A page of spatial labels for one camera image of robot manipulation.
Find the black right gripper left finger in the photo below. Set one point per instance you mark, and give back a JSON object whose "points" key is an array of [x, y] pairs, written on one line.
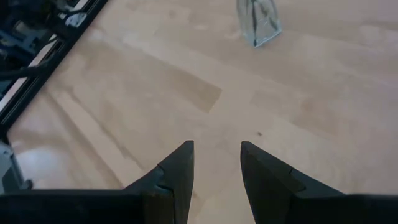
{"points": [[174, 180]]}

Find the grey metal mount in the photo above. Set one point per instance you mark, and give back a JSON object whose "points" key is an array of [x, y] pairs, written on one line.
{"points": [[11, 169]]}

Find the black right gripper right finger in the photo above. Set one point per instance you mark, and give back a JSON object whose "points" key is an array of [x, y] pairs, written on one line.
{"points": [[267, 189]]}

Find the clear glass vase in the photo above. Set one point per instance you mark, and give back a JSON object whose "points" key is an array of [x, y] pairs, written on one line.
{"points": [[264, 31]]}

